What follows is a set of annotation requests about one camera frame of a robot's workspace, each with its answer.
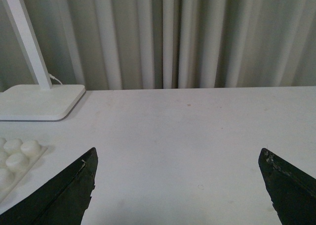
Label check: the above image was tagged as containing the white lamp cable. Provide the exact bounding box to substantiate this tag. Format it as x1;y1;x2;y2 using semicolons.
48;73;62;86

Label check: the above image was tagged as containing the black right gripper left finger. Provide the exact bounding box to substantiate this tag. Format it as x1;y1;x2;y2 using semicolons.
0;147;98;225

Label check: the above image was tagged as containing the grey pleated curtain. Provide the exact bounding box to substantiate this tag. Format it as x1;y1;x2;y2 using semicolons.
0;0;316;92

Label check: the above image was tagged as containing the white studded base plate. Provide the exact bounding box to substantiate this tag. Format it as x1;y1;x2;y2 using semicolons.
0;137;47;201

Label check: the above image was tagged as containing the white desk lamp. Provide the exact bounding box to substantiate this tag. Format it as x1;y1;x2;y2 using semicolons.
0;0;86;121

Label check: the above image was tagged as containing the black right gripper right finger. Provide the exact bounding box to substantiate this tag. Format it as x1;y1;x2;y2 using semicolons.
258;148;316;225

